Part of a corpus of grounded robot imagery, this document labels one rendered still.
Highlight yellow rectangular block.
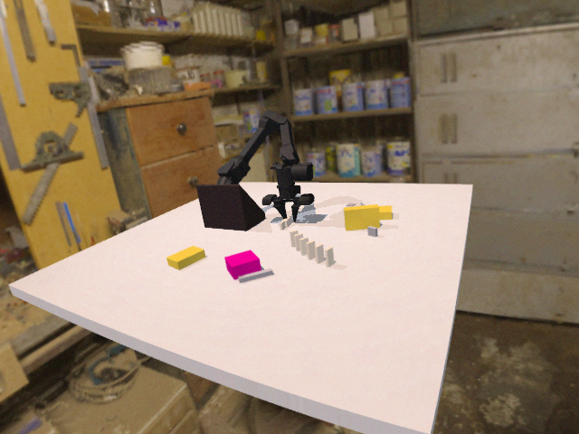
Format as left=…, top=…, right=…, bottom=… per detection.
left=344, top=204, right=380, bottom=231
left=379, top=205, right=392, bottom=220
left=166, top=246, right=206, bottom=270

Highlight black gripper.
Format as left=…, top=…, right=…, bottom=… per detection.
left=261, top=180, right=315, bottom=222

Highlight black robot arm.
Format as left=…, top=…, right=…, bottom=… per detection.
left=217, top=110, right=313, bottom=184

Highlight magenta block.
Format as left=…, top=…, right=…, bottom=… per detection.
left=225, top=250, right=261, bottom=279

